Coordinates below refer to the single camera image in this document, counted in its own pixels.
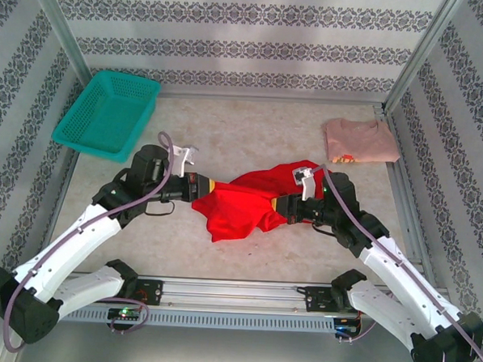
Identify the red bear print t-shirt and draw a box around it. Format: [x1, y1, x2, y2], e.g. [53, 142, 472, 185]
[189, 153, 323, 249]

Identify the folded pink t-shirt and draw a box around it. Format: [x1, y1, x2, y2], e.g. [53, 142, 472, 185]
[321, 117, 405, 168]

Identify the teal plastic basket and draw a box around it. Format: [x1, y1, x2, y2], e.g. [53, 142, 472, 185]
[50, 66, 163, 166]

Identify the aluminium back beam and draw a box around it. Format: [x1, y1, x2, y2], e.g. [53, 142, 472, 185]
[159, 87, 387, 111]

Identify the small circuit board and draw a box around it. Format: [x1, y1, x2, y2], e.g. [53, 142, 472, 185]
[108, 306, 142, 322]
[333, 317, 363, 339]

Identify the grey metal panel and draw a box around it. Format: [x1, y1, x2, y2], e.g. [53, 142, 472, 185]
[12, 318, 464, 362]

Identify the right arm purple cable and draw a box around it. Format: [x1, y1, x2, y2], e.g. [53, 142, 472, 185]
[299, 163, 483, 362]

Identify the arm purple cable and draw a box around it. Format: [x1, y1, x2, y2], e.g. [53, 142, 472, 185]
[299, 163, 483, 362]
[1, 123, 176, 362]

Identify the left gripper thin black cable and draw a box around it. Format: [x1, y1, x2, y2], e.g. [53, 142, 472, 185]
[143, 198, 177, 219]

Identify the aluminium side rail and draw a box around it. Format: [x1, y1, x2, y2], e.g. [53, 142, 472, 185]
[375, 109, 447, 289]
[33, 148, 82, 273]

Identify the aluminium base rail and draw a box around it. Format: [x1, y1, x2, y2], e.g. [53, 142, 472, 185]
[14, 266, 452, 322]

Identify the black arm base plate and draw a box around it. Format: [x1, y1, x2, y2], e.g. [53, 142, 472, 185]
[88, 276, 164, 307]
[303, 285, 381, 317]

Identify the grey slotted cable duct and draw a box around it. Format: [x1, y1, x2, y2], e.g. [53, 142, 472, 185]
[29, 301, 361, 338]

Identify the aluminium frame post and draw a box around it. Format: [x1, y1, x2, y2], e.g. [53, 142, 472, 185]
[19, 0, 99, 87]
[381, 0, 468, 117]

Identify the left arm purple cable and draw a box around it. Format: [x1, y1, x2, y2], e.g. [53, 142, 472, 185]
[1, 123, 176, 362]

